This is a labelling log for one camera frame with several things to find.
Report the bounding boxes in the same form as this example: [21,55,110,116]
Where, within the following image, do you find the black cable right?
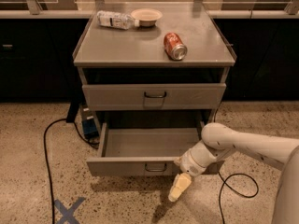
[212,105,260,224]

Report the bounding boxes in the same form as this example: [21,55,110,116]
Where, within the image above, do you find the blue power box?
[80,105,98,139]

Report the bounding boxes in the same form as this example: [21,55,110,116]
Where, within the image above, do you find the black cable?
[212,105,260,224]
[43,118,100,224]

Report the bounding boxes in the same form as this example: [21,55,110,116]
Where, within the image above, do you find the red soda can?
[164,33,188,61]

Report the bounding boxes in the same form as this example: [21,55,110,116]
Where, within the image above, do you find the grey drawer cabinet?
[74,3,235,134]

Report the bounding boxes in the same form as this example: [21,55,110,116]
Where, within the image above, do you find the grey drawer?
[87,123,221,176]
[82,83,226,111]

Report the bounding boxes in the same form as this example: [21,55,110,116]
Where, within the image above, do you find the beige bowl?
[131,8,163,27]

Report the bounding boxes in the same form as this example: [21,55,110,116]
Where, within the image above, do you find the clear plastic water bottle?
[96,10,140,30]

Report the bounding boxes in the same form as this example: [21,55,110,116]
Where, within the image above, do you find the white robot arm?
[168,122,299,224]

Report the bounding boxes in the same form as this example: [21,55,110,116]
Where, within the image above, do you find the black cable left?
[43,118,100,224]

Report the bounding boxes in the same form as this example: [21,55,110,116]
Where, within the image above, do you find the dark counter cabinets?
[0,17,299,102]

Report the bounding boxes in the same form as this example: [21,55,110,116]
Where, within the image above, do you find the blue tape cross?
[54,197,85,224]

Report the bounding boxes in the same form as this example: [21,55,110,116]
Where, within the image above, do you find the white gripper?
[168,151,206,202]

